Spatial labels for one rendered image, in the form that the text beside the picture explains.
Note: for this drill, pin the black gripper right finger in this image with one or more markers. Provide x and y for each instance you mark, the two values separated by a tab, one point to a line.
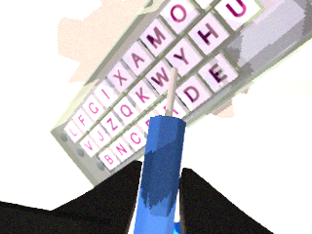
204	210

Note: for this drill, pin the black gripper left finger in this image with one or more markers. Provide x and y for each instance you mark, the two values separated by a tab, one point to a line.
107	208

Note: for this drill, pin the black marker with blue cap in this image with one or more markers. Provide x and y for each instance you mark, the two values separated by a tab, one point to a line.
176	229

